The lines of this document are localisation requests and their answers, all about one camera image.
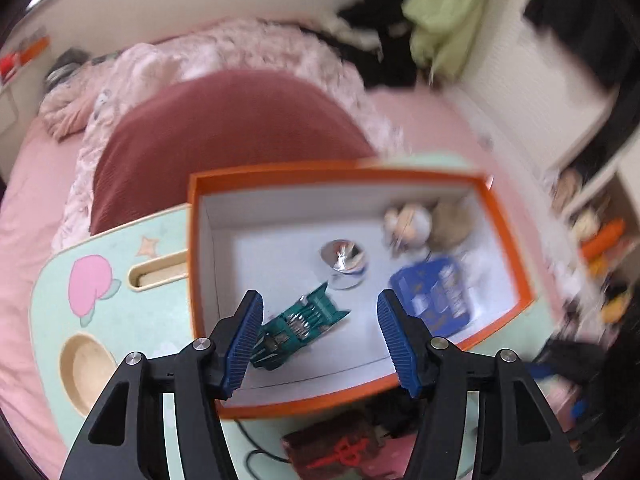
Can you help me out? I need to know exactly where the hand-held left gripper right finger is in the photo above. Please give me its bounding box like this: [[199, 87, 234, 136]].
[[376, 288, 583, 480]]

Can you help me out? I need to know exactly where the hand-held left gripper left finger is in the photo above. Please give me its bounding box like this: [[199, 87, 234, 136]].
[[60, 289, 264, 480]]

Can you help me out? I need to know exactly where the green toy truck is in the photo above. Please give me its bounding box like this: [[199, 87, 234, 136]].
[[250, 282, 351, 371]]

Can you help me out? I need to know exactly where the blue tin box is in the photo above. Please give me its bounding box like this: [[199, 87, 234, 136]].
[[389, 255, 481, 336]]

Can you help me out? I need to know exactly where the black fabric bundle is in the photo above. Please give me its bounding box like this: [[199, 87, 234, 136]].
[[367, 395, 426, 441]]

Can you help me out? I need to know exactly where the orange cardboard box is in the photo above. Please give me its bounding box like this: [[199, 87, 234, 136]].
[[187, 160, 537, 420]]

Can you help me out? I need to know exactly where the chrome sink plug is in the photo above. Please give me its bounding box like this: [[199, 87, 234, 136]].
[[320, 240, 371, 291]]

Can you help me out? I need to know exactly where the white fur pompom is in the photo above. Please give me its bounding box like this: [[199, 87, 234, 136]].
[[384, 202, 433, 256]]

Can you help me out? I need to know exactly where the mint green cartoon desktop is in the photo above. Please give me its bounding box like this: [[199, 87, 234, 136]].
[[29, 150, 566, 480]]

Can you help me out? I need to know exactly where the dark red pillow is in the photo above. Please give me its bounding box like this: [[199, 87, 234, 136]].
[[89, 71, 376, 236]]

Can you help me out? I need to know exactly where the orange toy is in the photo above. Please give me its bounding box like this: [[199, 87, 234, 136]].
[[580, 220, 626, 261]]

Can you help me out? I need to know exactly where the black clothes pile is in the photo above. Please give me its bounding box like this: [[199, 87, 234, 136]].
[[315, 0, 421, 91]]

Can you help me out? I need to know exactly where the pink floral quilt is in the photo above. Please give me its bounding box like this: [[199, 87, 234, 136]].
[[39, 17, 406, 251]]

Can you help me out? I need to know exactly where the white shelf unit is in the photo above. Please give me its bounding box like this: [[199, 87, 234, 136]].
[[460, 0, 640, 221]]

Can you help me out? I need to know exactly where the grey folded garment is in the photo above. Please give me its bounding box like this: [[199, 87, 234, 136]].
[[46, 49, 88, 88]]

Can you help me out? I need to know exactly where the light green hanging cloth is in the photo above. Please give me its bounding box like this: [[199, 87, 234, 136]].
[[402, 0, 501, 81]]

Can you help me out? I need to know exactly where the orange storage bin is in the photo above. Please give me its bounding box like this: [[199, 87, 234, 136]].
[[17, 37, 51, 61]]

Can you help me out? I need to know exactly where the dark hanging cloth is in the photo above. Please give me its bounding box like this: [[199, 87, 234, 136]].
[[522, 0, 640, 86]]

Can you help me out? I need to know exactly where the thin black cable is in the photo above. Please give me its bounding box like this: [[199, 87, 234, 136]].
[[244, 425, 296, 480]]

